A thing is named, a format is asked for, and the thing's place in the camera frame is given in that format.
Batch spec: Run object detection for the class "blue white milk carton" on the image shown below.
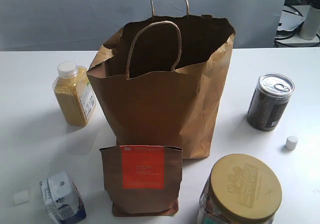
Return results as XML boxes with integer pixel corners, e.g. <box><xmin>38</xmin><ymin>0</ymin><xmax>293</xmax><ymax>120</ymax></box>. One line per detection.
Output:
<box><xmin>39</xmin><ymin>171</ymin><xmax>87</xmax><ymax>224</ymax></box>

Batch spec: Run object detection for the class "white cylinder in background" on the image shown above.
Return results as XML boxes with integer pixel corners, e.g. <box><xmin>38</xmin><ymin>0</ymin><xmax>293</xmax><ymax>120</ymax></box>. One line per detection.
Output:
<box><xmin>299</xmin><ymin>6</ymin><xmax>320</xmax><ymax>40</ymax></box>

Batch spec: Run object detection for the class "small white cube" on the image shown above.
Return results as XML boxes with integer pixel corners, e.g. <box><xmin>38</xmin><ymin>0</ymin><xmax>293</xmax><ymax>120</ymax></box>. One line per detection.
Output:
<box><xmin>13</xmin><ymin>190</ymin><xmax>30</xmax><ymax>206</ymax></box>

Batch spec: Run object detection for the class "jar with gold lid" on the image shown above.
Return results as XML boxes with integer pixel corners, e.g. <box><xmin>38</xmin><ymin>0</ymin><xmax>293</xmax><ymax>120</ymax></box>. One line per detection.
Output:
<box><xmin>196</xmin><ymin>153</ymin><xmax>282</xmax><ymax>224</ymax></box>

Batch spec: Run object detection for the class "dark grain pull-tab can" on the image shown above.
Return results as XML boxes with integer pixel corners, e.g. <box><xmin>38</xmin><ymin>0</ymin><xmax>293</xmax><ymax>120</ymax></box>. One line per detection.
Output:
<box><xmin>246</xmin><ymin>73</ymin><xmax>295</xmax><ymax>132</ymax></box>

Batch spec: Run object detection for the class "brown paper shopping bag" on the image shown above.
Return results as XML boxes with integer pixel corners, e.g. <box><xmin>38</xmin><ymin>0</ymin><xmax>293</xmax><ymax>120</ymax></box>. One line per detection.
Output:
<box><xmin>86</xmin><ymin>12</ymin><xmax>236</xmax><ymax>159</ymax></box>

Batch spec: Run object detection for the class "brown pouch with red label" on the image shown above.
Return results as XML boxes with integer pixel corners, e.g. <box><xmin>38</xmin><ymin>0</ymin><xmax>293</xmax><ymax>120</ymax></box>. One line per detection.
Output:
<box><xmin>99</xmin><ymin>145</ymin><xmax>183</xmax><ymax>217</ymax></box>

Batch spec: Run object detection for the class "yellow grain plastic bottle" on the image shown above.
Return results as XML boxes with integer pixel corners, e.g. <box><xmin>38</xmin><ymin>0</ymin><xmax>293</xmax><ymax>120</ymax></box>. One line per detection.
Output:
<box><xmin>52</xmin><ymin>61</ymin><xmax>97</xmax><ymax>127</ymax></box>

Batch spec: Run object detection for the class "small white bottle cap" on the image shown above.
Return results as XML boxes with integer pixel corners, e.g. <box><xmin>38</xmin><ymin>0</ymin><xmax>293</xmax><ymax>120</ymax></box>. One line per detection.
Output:
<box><xmin>285</xmin><ymin>136</ymin><xmax>298</xmax><ymax>151</ymax></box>

